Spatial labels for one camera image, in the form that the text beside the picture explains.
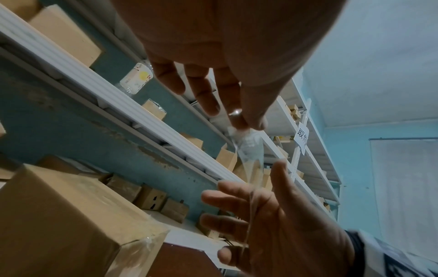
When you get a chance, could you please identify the person's left hand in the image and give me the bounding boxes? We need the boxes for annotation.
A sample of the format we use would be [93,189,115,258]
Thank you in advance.
[112,0,348,131]

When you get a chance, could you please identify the person's right hand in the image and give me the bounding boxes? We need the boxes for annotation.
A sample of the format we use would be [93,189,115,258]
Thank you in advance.
[199,159,355,277]

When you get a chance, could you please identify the clear plastic bag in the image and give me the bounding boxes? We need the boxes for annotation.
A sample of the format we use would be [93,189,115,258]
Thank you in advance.
[227,127,271,252]

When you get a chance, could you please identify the very large cardboard box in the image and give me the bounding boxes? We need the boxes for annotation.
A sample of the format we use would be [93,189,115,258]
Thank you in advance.
[235,162,275,192]

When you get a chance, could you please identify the big open-flap cardboard box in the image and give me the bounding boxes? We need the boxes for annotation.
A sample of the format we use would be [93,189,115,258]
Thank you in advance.
[215,143,239,172]

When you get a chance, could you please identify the small taped brown package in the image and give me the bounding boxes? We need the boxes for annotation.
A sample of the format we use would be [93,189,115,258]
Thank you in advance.
[141,98,168,120]

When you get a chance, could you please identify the wide cardboard box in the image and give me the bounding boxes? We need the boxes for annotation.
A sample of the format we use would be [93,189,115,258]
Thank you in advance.
[179,132,204,150]

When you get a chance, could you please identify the small cardboard box dark holes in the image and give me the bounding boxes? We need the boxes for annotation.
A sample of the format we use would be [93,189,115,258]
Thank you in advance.
[133,185,169,212]

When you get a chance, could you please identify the leaning cardboard box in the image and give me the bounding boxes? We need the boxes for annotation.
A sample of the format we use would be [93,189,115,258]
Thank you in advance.
[29,5,104,68]
[0,0,43,21]

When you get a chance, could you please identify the small white-labelled cardboard box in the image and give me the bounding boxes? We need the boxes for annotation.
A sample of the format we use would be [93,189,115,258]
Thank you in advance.
[36,155,114,185]

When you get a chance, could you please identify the white metal shelf unit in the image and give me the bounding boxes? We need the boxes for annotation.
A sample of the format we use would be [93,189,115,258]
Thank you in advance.
[0,0,343,271]
[273,78,343,220]

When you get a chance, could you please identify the right black marker wristband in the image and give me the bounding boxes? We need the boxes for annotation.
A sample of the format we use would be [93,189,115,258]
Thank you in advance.
[345,230,438,277]

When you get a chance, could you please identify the white hanging sign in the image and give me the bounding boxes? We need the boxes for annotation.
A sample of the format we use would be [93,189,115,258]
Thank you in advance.
[293,121,311,156]

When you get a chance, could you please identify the clear plastic bottle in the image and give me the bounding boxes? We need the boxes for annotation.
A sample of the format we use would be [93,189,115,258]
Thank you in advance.
[119,62,153,95]

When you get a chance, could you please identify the white curtain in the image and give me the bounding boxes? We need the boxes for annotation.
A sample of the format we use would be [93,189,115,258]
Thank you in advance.
[369,137,438,267]

